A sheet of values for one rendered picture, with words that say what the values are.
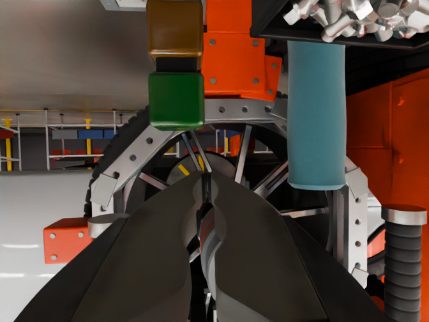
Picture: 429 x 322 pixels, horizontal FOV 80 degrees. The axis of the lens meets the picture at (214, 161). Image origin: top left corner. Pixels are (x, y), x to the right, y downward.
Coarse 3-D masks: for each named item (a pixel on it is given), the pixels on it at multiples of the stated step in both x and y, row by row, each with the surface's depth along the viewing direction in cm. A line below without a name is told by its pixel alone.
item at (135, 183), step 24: (168, 144) 65; (240, 144) 62; (144, 168) 61; (240, 168) 60; (288, 168) 63; (144, 192) 78; (264, 192) 61; (312, 192) 68; (312, 216) 69; (192, 288) 73
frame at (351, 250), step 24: (216, 120) 50; (240, 120) 51; (264, 120) 51; (144, 144) 48; (120, 168) 48; (96, 192) 48; (120, 192) 53; (336, 192) 56; (360, 192) 52; (336, 216) 56; (360, 216) 52; (336, 240) 57; (360, 240) 52; (360, 264) 53
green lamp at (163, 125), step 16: (160, 80) 18; (176, 80) 18; (192, 80) 18; (160, 96) 18; (176, 96) 18; (192, 96) 18; (160, 112) 18; (176, 112) 18; (192, 112) 18; (160, 128) 19; (176, 128) 19; (192, 128) 20
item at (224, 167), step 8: (184, 160) 104; (208, 160) 105; (216, 160) 105; (224, 160) 106; (176, 168) 104; (192, 168) 105; (216, 168) 105; (224, 168) 106; (232, 168) 106; (176, 176) 104; (184, 176) 105
